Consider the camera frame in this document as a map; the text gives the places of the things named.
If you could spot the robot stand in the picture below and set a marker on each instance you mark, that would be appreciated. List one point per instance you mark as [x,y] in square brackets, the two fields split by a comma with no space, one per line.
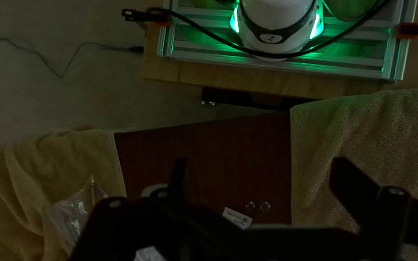
[267,78]

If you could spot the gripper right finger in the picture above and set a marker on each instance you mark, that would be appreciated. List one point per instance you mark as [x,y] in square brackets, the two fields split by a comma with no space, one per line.
[386,217]

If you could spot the white label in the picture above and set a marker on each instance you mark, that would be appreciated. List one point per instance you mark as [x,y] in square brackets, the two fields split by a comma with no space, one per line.
[236,216]

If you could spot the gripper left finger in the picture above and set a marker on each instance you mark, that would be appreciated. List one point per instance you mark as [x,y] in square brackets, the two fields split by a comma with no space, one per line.
[122,232]

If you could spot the yellow towel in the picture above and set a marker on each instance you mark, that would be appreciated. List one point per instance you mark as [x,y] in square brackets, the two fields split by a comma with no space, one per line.
[24,188]
[368,134]

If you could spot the clear plastic bag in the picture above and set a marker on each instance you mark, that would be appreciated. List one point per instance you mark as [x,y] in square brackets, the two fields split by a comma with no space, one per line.
[69,214]

